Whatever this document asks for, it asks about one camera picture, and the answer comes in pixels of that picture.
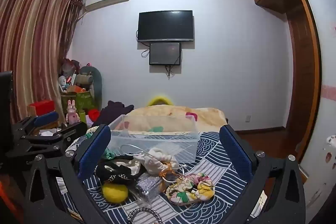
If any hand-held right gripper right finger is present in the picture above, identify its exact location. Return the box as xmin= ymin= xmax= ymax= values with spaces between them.
xmin=219 ymin=124 xmax=307 ymax=224

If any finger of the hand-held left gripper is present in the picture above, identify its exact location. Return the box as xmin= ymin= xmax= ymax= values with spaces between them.
xmin=6 ymin=122 xmax=88 ymax=159
xmin=13 ymin=111 xmax=60 ymax=140

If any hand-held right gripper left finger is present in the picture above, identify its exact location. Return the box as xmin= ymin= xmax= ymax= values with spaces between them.
xmin=25 ymin=124 xmax=112 ymax=224

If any red box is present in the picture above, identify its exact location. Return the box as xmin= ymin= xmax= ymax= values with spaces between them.
xmin=28 ymin=100 xmax=55 ymax=115

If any green knit piece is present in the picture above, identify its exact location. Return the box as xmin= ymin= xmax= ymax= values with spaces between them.
xmin=102 ymin=148 xmax=116 ymax=161

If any pink rabbit toy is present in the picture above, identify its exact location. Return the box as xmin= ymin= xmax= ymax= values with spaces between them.
xmin=66 ymin=100 xmax=79 ymax=125

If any white crochet cloth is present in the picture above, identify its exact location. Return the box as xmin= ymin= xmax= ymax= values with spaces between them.
xmin=85 ymin=126 xmax=101 ymax=136

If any black and white pouch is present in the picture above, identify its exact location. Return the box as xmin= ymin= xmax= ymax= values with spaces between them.
xmin=96 ymin=154 xmax=142 ymax=185

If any green cardboard box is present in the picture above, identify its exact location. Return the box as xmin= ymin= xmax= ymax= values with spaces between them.
xmin=61 ymin=91 xmax=95 ymax=122

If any yellow felt ball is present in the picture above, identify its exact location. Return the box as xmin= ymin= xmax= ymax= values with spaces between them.
xmin=102 ymin=183 xmax=129 ymax=204

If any dark clothes pile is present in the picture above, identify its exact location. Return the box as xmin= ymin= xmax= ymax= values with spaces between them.
xmin=98 ymin=101 xmax=135 ymax=127

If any clear plastic storage box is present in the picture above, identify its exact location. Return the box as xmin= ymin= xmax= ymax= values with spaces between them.
xmin=108 ymin=114 xmax=200 ymax=164

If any floral fabric pouch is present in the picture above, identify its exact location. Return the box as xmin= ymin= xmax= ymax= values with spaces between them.
xmin=165 ymin=172 xmax=216 ymax=206

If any silver glitter pouch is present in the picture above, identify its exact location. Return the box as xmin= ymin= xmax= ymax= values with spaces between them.
xmin=135 ymin=173 xmax=163 ymax=207

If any striped brown curtain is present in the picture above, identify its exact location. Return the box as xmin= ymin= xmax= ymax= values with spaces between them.
xmin=0 ymin=0 xmax=84 ymax=125

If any beige patterned quilt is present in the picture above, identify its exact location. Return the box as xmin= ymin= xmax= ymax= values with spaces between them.
xmin=109 ymin=105 xmax=227 ymax=134

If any yellow chair back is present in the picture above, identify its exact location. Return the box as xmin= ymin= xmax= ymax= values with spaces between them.
xmin=147 ymin=95 xmax=175 ymax=107

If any black beaded hairband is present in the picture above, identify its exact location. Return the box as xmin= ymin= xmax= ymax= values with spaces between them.
xmin=127 ymin=208 xmax=164 ymax=224

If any brown wooden wardrobe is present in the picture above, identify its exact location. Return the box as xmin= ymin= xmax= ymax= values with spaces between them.
xmin=247 ymin=0 xmax=322 ymax=177

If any white sliding door with stickers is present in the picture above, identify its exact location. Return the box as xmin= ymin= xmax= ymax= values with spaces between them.
xmin=294 ymin=0 xmax=336 ymax=224

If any white wire hoop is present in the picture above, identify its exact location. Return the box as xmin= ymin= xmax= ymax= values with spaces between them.
xmin=121 ymin=144 xmax=185 ymax=170

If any cream cloth drawstring pouch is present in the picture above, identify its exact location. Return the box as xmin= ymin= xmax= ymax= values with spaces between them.
xmin=133 ymin=147 xmax=179 ymax=174

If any orange string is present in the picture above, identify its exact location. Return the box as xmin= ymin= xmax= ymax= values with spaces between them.
xmin=158 ymin=161 xmax=184 ymax=180

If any black monitor cable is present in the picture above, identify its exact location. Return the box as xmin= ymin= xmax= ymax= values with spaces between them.
xmin=164 ymin=65 xmax=176 ymax=79

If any small black wall monitor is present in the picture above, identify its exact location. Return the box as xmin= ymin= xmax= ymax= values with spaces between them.
xmin=149 ymin=42 xmax=182 ymax=66

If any black wall television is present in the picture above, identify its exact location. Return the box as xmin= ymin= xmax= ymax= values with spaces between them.
xmin=138 ymin=10 xmax=195 ymax=43

